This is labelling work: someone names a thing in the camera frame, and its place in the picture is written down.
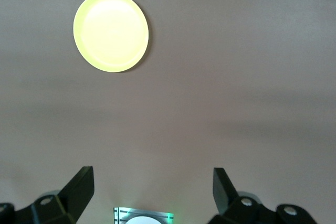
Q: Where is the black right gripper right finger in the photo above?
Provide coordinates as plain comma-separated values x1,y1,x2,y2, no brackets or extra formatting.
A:
207,167,316,224

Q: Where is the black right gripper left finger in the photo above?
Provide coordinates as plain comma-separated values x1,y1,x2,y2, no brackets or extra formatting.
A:
0,166,95,224

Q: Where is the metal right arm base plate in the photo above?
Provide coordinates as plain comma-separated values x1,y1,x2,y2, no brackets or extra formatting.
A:
113,207,174,224

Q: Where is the yellow round plate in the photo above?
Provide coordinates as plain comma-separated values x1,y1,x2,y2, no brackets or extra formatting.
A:
73,0,150,73

